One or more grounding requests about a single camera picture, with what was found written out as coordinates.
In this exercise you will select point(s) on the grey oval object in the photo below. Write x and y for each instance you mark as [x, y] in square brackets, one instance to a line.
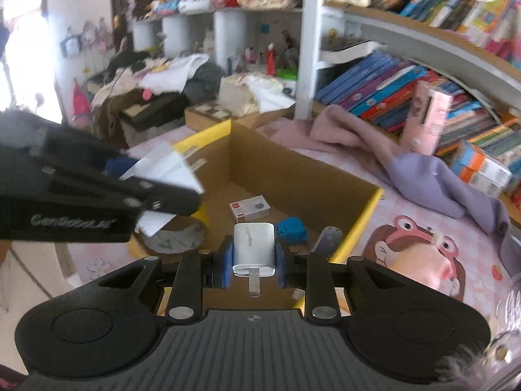
[327, 240]

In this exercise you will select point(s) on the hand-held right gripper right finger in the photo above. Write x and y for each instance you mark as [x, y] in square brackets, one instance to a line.
[280, 264]

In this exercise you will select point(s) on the black box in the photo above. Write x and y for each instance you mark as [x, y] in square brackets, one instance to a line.
[154, 110]

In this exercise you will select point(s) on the row of colourful books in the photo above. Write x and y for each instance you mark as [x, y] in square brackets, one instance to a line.
[378, 85]

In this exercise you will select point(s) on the purple cloth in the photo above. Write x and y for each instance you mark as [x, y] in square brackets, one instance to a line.
[427, 183]

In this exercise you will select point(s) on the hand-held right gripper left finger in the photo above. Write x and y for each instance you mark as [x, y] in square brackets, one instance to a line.
[227, 264]

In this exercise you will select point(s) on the white bookshelf frame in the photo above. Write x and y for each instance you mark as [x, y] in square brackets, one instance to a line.
[307, 49]

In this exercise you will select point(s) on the pink rectangular case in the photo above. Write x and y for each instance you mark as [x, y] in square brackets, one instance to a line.
[423, 118]

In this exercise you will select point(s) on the shelf row of books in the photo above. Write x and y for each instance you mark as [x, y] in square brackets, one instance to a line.
[447, 0]

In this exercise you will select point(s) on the white cylindrical post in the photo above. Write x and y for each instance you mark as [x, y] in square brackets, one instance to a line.
[176, 34]
[234, 36]

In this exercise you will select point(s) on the small pink toy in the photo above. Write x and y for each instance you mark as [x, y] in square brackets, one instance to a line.
[146, 95]

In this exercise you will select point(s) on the pink cartoon printed bedsheet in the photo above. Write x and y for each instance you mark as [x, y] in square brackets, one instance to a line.
[407, 203]

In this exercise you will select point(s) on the grey furry fabric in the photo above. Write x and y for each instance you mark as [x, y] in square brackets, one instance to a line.
[504, 346]

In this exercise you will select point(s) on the orange blue carton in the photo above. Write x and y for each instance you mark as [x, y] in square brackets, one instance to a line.
[480, 167]

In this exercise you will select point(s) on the white charger block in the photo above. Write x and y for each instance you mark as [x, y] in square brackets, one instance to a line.
[254, 248]

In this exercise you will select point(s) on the white garment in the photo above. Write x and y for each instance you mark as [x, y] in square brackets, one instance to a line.
[175, 71]

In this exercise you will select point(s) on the shallow cardboard tray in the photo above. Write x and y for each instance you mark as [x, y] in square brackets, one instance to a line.
[211, 116]

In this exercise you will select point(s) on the white paper packet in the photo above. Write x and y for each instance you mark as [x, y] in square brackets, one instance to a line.
[171, 171]

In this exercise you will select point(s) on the yellow tape roll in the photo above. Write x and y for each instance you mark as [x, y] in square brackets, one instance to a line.
[175, 236]

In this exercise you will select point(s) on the green container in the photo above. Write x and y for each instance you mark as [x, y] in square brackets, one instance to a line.
[287, 75]

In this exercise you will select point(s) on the blue clay lump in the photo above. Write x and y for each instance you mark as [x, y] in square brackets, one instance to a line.
[293, 231]

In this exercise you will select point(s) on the red bottle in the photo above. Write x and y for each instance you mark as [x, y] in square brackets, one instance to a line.
[271, 61]

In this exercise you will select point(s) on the small white box red label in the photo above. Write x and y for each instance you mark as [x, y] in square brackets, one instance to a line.
[249, 207]

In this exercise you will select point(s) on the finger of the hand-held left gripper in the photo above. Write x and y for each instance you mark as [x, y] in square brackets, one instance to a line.
[175, 201]
[118, 166]

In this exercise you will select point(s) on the cream white cloth pile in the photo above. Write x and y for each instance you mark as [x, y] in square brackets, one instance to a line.
[248, 93]

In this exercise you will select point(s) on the pink cloth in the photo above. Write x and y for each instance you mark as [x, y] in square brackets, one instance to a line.
[342, 126]

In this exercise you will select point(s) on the cardboard box yellow edges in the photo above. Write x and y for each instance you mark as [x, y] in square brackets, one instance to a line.
[285, 171]

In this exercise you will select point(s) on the grey garment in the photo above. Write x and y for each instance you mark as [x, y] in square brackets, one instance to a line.
[203, 81]

